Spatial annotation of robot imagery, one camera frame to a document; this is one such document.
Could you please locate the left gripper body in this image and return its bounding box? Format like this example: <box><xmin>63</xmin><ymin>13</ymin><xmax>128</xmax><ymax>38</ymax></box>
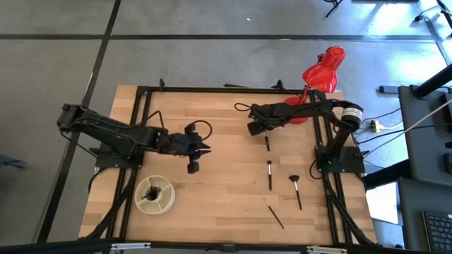
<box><xmin>162</xmin><ymin>123</ymin><xmax>203</xmax><ymax>175</ymax></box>

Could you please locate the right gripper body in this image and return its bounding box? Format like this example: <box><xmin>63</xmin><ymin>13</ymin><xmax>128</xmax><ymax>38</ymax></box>
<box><xmin>246</xmin><ymin>103</ymin><xmax>284</xmax><ymax>137</ymax></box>

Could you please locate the black round-head makeup brush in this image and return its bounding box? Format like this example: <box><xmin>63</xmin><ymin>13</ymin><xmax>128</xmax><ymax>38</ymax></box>
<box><xmin>266</xmin><ymin>159</ymin><xmax>273</xmax><ymax>192</ymax></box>

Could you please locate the black fan makeup brush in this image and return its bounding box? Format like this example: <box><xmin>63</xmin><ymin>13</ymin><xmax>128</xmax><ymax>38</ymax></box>
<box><xmin>287</xmin><ymin>174</ymin><xmax>304</xmax><ymax>212</ymax></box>

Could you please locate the thin black liner brush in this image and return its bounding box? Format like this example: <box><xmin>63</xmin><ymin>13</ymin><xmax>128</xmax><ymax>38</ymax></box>
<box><xmin>263</xmin><ymin>198</ymin><xmax>285</xmax><ymax>230</ymax></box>

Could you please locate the white round organizer container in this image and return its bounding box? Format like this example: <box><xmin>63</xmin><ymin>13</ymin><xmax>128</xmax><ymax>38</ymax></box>
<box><xmin>133</xmin><ymin>174</ymin><xmax>177</xmax><ymax>215</ymax></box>

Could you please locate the red desk lamp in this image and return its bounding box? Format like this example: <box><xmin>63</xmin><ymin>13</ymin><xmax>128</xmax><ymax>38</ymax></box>
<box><xmin>282</xmin><ymin>45</ymin><xmax>347</xmax><ymax>125</ymax></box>

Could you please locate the black chair base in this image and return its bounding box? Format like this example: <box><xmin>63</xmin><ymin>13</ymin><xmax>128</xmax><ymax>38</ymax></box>
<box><xmin>323</xmin><ymin>0</ymin><xmax>344</xmax><ymax>18</ymax></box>

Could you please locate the grey desk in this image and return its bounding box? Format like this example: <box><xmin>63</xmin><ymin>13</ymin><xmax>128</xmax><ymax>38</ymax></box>
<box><xmin>398</xmin><ymin>84</ymin><xmax>452</xmax><ymax>188</ymax></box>
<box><xmin>397</xmin><ymin>176</ymin><xmax>452</xmax><ymax>254</ymax></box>

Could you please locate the black horizontal beam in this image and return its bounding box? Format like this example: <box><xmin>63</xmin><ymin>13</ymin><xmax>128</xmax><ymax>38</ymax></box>
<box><xmin>0</xmin><ymin>238</ymin><xmax>452</xmax><ymax>254</ymax></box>

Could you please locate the black pole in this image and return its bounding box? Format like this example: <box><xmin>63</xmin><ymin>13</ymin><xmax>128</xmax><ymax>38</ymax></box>
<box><xmin>412</xmin><ymin>63</ymin><xmax>452</xmax><ymax>99</ymax></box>

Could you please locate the black computer keyboard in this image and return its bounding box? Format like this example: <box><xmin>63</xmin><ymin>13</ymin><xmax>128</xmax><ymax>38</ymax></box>
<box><xmin>422</xmin><ymin>210</ymin><xmax>452</xmax><ymax>253</ymax></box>

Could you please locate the black aluminium table frame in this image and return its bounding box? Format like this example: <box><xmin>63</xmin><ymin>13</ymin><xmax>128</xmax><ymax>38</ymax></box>
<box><xmin>80</xmin><ymin>85</ymin><xmax>379</xmax><ymax>248</ymax></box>

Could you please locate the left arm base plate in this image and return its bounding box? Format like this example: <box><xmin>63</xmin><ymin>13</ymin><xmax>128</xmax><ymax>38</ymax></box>
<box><xmin>94</xmin><ymin>147</ymin><xmax>145</xmax><ymax>170</ymax></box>

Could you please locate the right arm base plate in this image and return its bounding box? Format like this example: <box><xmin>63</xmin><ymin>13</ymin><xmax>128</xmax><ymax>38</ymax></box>
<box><xmin>315</xmin><ymin>145</ymin><xmax>366</xmax><ymax>174</ymax></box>

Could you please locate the silver aluminium extrusion bracket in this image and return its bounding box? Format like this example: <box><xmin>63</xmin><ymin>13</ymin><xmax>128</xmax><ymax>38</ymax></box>
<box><xmin>305</xmin><ymin>246</ymin><xmax>349</xmax><ymax>254</ymax></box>
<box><xmin>110</xmin><ymin>241</ymin><xmax>152</xmax><ymax>252</ymax></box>

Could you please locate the white cable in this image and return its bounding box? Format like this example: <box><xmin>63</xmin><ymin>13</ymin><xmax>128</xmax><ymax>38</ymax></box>
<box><xmin>362</xmin><ymin>99</ymin><xmax>452</xmax><ymax>158</ymax></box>

